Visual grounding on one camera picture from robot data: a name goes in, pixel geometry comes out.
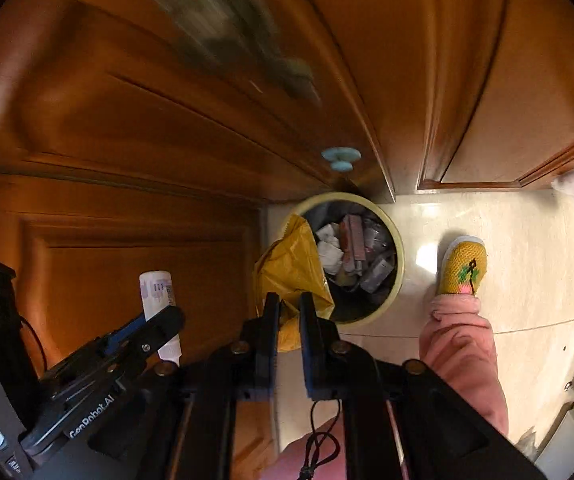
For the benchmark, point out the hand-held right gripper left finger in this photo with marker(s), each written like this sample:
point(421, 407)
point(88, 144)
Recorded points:
point(269, 340)

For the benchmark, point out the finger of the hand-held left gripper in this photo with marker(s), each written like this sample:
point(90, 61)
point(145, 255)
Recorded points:
point(119, 336)
point(157, 332)

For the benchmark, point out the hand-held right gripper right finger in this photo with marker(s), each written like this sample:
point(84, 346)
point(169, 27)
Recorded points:
point(309, 345)

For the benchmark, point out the white tube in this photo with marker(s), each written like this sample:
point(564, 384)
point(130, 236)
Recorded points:
point(157, 295)

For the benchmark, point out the yellow plastic bag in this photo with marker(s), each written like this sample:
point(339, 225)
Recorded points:
point(292, 270)

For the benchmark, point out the cream waste bin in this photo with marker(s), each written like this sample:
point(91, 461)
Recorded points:
point(399, 270)

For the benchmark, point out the brown wooden cabinet door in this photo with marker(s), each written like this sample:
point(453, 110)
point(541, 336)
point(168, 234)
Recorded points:
point(117, 240)
point(492, 60)
point(117, 110)

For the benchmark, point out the pile of discarded packaging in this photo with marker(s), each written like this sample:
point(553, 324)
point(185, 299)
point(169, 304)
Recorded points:
point(357, 250)

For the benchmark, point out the person's pink trousers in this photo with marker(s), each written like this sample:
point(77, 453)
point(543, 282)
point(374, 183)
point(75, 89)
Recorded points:
point(462, 350)

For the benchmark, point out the yellow knitted shoe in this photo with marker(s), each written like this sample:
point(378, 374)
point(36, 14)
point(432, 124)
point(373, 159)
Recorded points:
point(459, 270)

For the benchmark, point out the pale blue door knob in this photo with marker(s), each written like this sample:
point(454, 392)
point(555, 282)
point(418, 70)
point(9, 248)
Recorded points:
point(339, 157)

